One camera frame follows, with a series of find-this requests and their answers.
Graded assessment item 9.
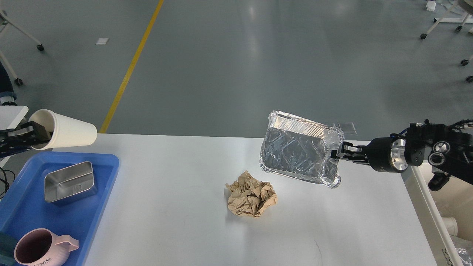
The grey chair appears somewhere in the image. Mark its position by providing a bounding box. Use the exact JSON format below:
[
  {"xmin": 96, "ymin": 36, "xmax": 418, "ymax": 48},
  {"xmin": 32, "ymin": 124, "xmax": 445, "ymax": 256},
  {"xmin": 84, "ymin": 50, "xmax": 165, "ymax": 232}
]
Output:
[{"xmin": 0, "ymin": 9, "xmax": 45, "ymax": 86}]

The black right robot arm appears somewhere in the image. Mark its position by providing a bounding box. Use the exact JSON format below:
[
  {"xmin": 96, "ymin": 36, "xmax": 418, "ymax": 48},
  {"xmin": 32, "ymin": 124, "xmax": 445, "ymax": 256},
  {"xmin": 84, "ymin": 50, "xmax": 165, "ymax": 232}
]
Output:
[{"xmin": 330, "ymin": 119, "xmax": 473, "ymax": 191}]

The white wheeled cart frame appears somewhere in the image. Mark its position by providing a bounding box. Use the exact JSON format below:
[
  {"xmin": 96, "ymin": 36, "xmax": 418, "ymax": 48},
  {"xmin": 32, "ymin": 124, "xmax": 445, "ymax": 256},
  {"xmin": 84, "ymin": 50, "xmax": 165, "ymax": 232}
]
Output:
[{"xmin": 419, "ymin": 0, "xmax": 473, "ymax": 40}]

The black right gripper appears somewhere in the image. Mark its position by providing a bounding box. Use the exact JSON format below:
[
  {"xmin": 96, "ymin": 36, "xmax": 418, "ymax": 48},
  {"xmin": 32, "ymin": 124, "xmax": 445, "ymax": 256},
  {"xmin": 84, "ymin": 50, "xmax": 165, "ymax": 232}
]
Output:
[{"xmin": 331, "ymin": 137, "xmax": 408, "ymax": 173}]

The aluminium foil tray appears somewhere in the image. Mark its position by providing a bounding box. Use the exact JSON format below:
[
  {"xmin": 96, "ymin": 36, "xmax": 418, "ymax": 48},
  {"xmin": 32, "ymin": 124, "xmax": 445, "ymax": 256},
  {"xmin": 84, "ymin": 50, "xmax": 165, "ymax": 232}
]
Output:
[{"xmin": 259, "ymin": 110, "xmax": 344, "ymax": 189}]

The clear floor plate right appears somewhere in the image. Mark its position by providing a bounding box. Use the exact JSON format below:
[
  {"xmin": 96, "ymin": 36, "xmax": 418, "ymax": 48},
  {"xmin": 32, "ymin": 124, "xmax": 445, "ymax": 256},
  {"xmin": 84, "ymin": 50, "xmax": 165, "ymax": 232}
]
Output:
[{"xmin": 338, "ymin": 122, "xmax": 357, "ymax": 135}]

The black caster wheel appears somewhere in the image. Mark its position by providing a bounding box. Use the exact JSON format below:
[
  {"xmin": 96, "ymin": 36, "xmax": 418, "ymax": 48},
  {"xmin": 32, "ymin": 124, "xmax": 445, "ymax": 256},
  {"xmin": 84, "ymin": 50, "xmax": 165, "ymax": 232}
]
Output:
[{"xmin": 460, "ymin": 59, "xmax": 470, "ymax": 66}]

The pink mug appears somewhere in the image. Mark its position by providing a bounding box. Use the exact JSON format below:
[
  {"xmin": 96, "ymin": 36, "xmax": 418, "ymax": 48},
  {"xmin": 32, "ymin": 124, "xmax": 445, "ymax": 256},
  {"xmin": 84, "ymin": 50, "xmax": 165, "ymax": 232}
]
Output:
[{"xmin": 14, "ymin": 228, "xmax": 80, "ymax": 266}]

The white paper scrap on floor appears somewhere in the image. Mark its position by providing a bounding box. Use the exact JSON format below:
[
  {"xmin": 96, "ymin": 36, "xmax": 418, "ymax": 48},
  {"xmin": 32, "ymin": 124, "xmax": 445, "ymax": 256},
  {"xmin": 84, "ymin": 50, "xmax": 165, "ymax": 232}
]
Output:
[{"xmin": 95, "ymin": 38, "xmax": 109, "ymax": 45}]

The white waste bin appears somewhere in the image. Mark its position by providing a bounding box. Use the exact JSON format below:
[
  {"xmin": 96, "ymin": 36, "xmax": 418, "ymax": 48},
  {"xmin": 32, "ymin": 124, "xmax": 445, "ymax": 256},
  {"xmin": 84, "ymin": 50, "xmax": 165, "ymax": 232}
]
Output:
[{"xmin": 401, "ymin": 163, "xmax": 473, "ymax": 266}]

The white paper cup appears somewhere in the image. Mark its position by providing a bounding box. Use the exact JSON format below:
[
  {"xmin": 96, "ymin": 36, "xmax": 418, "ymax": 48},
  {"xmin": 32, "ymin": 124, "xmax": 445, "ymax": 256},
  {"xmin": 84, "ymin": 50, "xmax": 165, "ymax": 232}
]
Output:
[{"xmin": 29, "ymin": 109, "xmax": 98, "ymax": 150}]

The seated person in dark clothes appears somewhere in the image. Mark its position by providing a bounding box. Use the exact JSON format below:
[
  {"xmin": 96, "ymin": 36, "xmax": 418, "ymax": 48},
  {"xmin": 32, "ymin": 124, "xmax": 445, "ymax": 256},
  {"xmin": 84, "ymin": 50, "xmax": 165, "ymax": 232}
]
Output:
[{"xmin": 0, "ymin": 63, "xmax": 17, "ymax": 106}]

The blue plastic tray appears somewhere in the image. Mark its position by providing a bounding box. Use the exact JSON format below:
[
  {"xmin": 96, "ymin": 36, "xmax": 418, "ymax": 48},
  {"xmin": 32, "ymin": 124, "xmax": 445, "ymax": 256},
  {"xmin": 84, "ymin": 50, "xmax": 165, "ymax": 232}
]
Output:
[{"xmin": 0, "ymin": 151, "xmax": 120, "ymax": 266}]

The white side table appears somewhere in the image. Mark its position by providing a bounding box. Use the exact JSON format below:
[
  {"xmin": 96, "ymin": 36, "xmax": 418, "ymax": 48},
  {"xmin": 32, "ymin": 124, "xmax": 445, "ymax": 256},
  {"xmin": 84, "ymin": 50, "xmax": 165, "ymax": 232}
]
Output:
[{"xmin": 0, "ymin": 105, "xmax": 29, "ymax": 167}]

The brown paper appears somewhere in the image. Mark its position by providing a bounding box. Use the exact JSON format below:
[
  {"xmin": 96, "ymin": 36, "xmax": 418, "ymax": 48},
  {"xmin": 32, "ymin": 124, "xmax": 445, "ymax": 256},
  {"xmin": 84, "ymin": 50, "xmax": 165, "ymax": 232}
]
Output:
[{"xmin": 226, "ymin": 171, "xmax": 278, "ymax": 218}]

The stainless steel rectangular container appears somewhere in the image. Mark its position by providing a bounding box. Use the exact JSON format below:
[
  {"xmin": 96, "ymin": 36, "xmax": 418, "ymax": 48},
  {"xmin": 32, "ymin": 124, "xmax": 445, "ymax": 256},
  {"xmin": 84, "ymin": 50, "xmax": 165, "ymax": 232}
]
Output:
[{"xmin": 44, "ymin": 161, "xmax": 98, "ymax": 206}]

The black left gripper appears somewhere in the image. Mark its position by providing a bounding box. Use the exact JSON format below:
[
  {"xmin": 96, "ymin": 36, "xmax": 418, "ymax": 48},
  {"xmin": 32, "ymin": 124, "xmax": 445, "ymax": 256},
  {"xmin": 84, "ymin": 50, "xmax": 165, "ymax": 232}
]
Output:
[{"xmin": 0, "ymin": 122, "xmax": 50, "ymax": 159}]

